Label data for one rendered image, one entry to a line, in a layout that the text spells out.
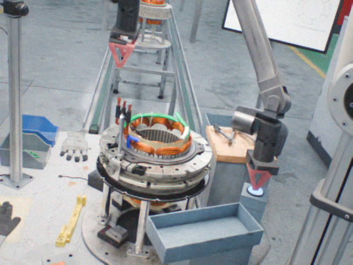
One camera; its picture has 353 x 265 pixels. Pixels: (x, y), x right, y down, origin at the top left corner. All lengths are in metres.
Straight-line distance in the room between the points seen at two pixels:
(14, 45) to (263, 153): 0.78
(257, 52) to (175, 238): 0.51
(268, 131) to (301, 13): 1.08
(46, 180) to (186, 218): 0.70
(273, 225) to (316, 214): 1.91
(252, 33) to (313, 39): 0.98
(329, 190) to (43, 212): 0.88
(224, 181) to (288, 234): 1.59
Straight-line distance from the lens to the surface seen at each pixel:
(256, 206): 1.18
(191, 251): 0.93
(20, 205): 1.46
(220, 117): 1.55
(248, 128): 1.10
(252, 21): 1.13
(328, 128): 3.88
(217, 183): 1.33
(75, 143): 1.76
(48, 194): 1.50
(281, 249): 2.73
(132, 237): 1.34
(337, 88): 0.83
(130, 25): 1.12
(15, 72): 1.38
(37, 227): 1.37
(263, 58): 1.10
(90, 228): 1.33
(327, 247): 1.03
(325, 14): 2.07
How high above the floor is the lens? 1.66
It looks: 25 degrees down
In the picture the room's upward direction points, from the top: 10 degrees clockwise
